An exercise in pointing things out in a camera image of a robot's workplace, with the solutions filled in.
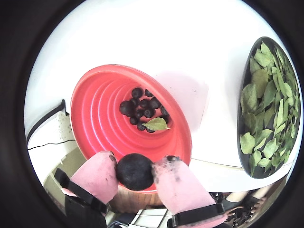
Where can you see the pink padded gripper finger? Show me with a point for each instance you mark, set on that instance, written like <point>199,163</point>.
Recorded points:
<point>95,178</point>
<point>180,187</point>

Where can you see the small green leaf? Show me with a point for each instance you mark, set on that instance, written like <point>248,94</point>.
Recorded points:
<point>155,124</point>

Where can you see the red ribbed plastic cup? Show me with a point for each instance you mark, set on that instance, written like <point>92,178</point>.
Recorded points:
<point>95,118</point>

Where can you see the dark grey round bowl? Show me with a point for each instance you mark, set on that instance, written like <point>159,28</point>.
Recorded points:
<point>241,152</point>

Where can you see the heap of green leaves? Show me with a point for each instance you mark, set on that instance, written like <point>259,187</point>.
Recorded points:
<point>247,142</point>

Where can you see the person in black patterned clothes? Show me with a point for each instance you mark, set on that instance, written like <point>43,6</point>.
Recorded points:
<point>251,202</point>

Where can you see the olive yellowish large leaf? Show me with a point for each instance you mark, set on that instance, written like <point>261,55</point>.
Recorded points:
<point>260,82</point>

